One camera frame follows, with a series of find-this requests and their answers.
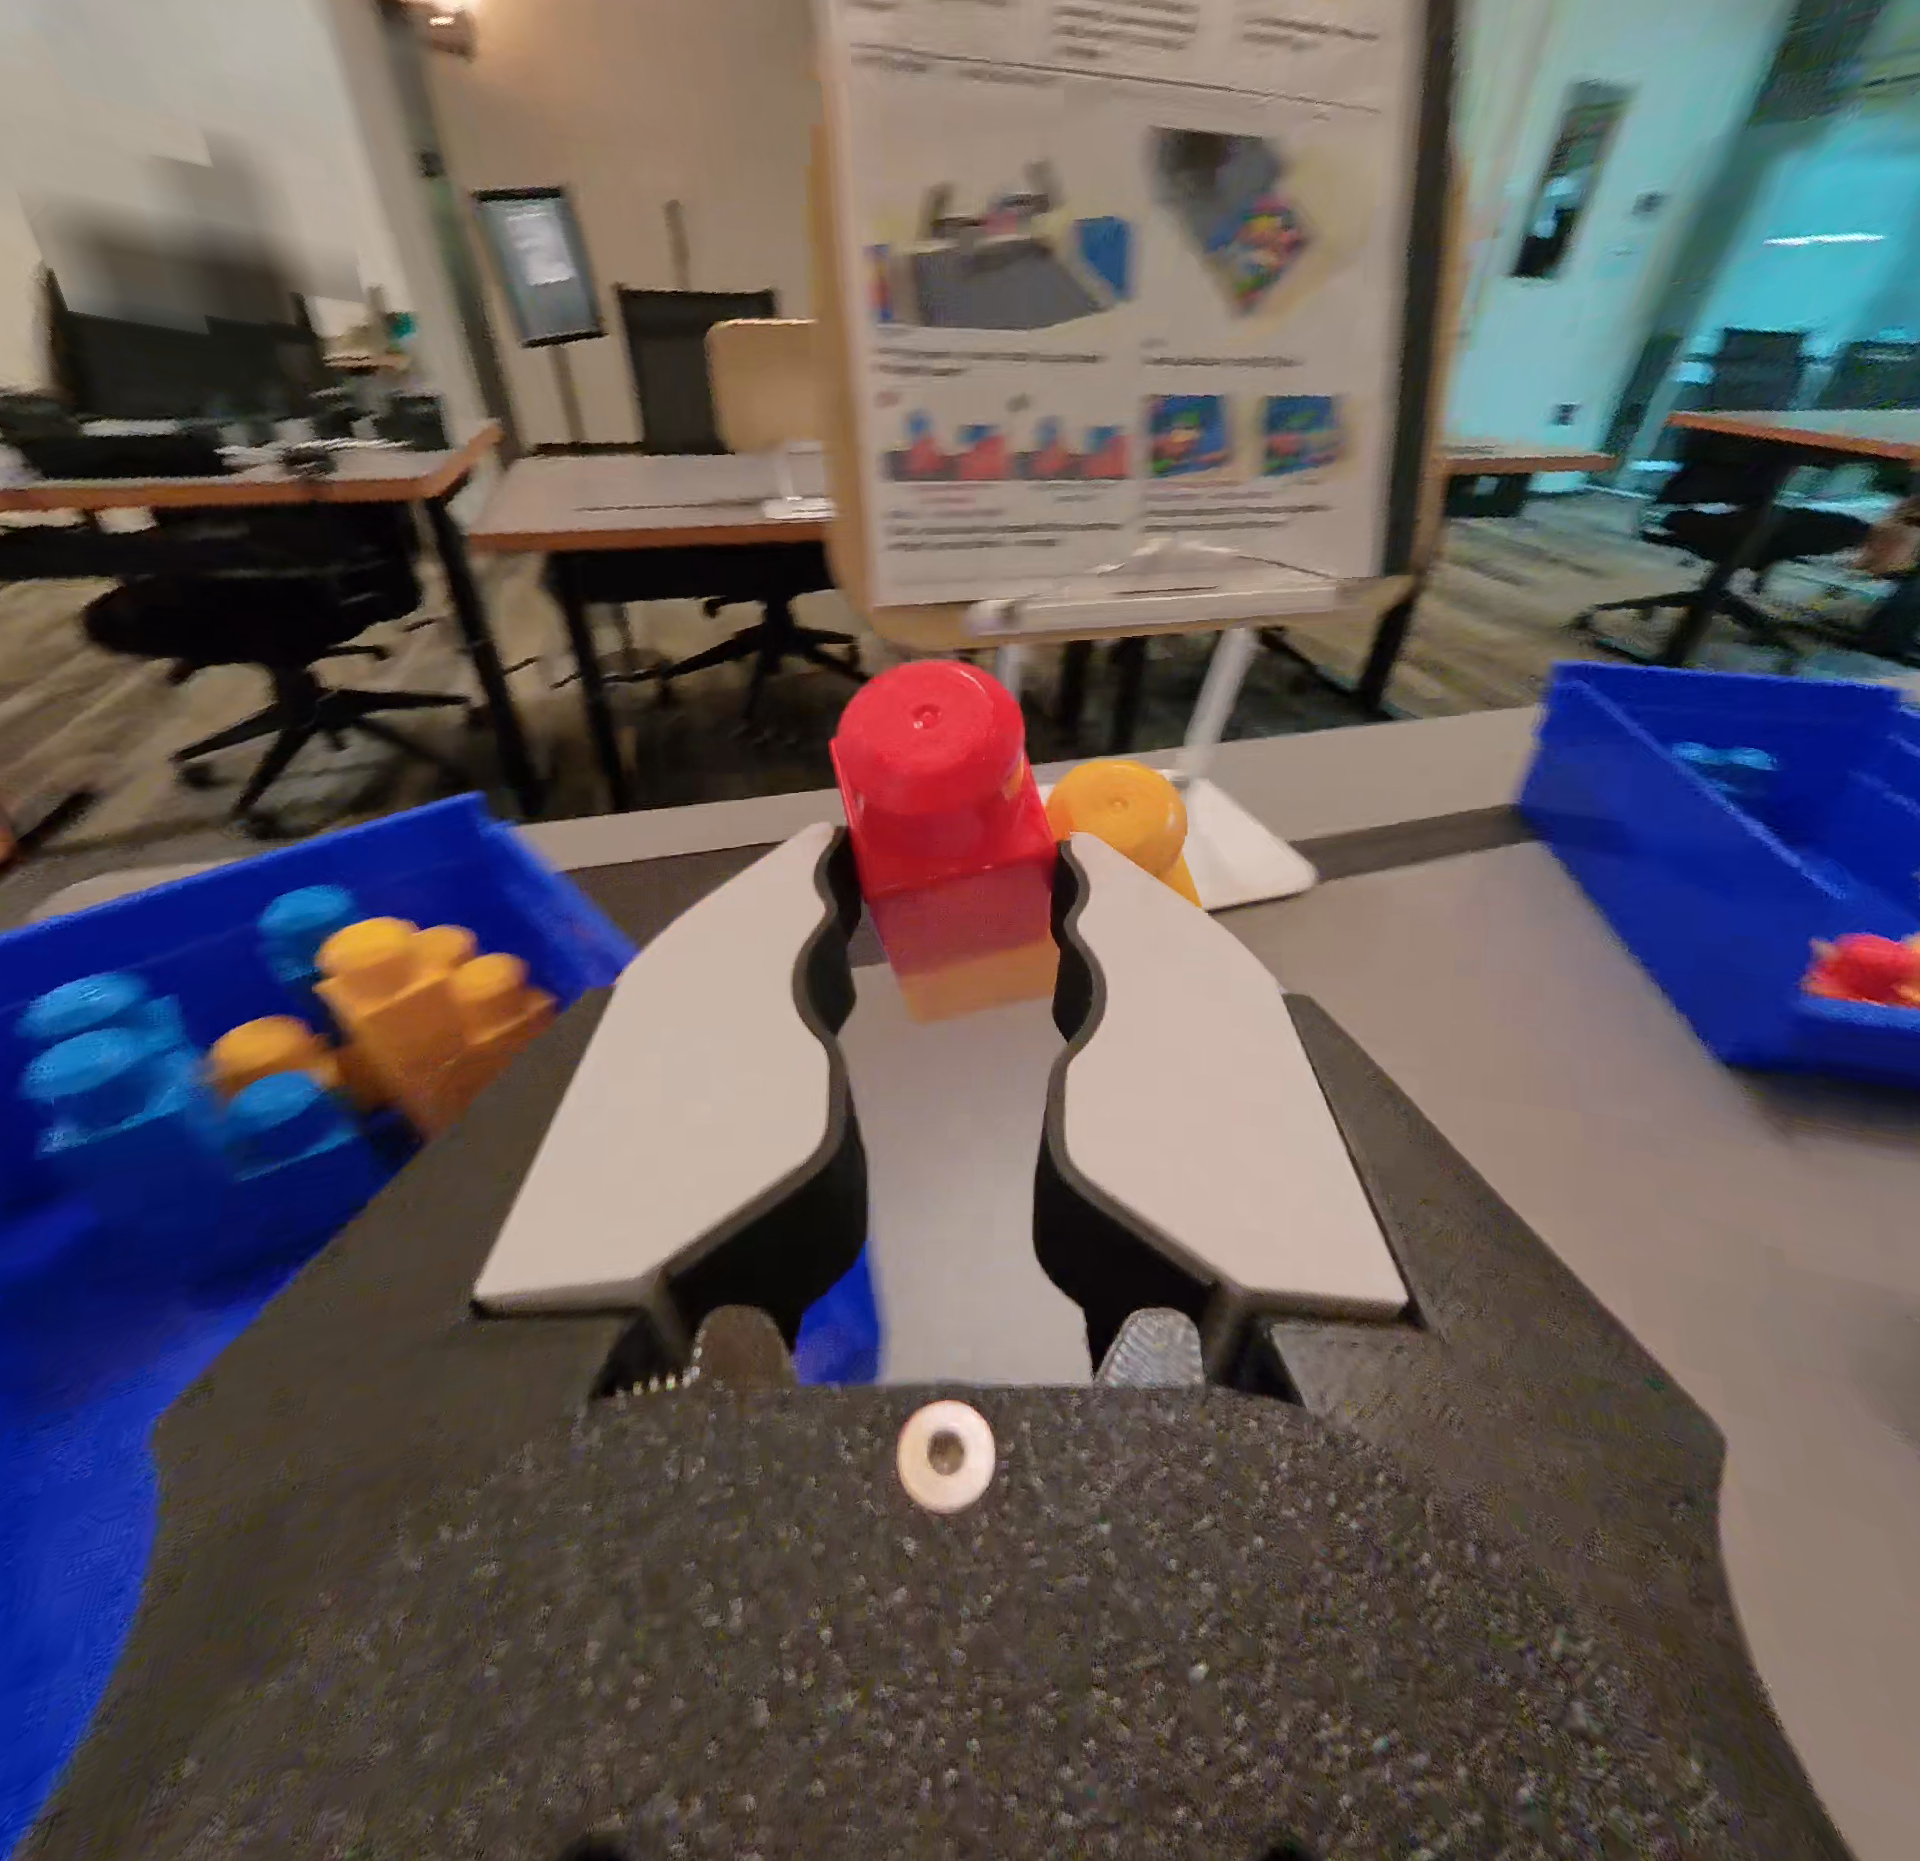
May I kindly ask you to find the black desk monitor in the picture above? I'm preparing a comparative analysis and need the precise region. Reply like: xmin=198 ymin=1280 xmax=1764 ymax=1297
xmin=43 ymin=261 xmax=322 ymax=421

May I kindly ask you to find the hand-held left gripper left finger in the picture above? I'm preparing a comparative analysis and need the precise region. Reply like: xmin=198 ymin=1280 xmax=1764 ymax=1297
xmin=474 ymin=824 xmax=872 ymax=1322

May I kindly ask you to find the phone symbol door sign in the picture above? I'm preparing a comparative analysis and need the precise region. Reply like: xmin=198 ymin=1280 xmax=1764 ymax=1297
xmin=1507 ymin=78 xmax=1635 ymax=284

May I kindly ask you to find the instruction sheet on white stand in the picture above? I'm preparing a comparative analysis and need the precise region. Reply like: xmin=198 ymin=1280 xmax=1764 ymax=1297
xmin=806 ymin=0 xmax=1464 ymax=656

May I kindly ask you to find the blue plastic bin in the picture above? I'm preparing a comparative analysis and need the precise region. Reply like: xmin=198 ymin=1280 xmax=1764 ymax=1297
xmin=1519 ymin=661 xmax=1920 ymax=1091
xmin=0 ymin=792 xmax=887 ymax=1833

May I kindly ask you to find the red one-stud block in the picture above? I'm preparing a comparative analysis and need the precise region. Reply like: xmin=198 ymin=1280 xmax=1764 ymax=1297
xmin=828 ymin=661 xmax=1057 ymax=978

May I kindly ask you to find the yellow two-stud block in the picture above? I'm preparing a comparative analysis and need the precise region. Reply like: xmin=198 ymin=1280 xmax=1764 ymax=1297
xmin=897 ymin=757 xmax=1206 ymax=1027

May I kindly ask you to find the standing display screen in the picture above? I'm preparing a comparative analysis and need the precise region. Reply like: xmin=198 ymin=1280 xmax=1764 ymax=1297
xmin=474 ymin=186 xmax=605 ymax=351

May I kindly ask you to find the black office chair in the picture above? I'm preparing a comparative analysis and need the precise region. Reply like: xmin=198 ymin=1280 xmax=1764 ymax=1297
xmin=661 ymin=600 xmax=864 ymax=721
xmin=1575 ymin=435 xmax=1877 ymax=664
xmin=615 ymin=284 xmax=784 ymax=461
xmin=81 ymin=541 xmax=483 ymax=828
xmin=1671 ymin=327 xmax=1809 ymax=413

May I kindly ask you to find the group of toy bricks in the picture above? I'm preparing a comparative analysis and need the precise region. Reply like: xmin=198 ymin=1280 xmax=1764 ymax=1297
xmin=16 ymin=881 xmax=559 ymax=1188

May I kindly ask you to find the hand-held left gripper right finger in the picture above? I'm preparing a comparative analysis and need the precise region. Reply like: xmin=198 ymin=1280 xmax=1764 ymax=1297
xmin=1033 ymin=834 xmax=1412 ymax=1326

